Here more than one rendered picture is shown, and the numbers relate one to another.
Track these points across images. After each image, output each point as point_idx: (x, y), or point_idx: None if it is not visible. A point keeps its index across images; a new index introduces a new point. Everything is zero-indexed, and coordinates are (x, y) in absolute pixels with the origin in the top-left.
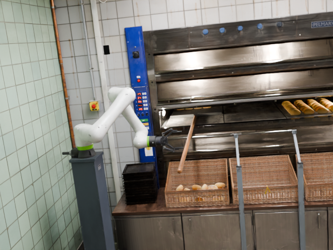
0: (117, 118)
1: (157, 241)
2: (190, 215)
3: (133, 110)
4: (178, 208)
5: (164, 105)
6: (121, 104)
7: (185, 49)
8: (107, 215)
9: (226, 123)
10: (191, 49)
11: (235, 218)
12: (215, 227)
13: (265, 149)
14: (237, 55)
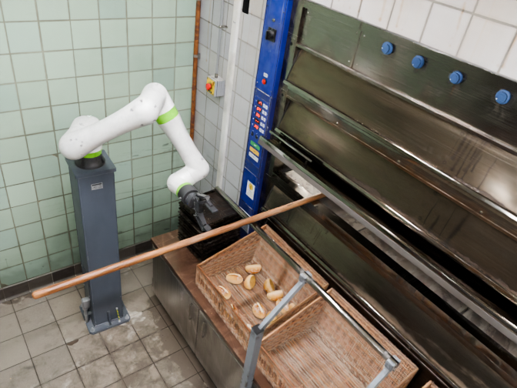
0: (235, 119)
1: (178, 308)
2: (206, 318)
3: (180, 133)
4: (203, 297)
5: (268, 146)
6: (118, 122)
7: (341, 66)
8: (108, 244)
9: (356, 235)
10: (350, 71)
11: None
12: (225, 361)
13: None
14: (422, 133)
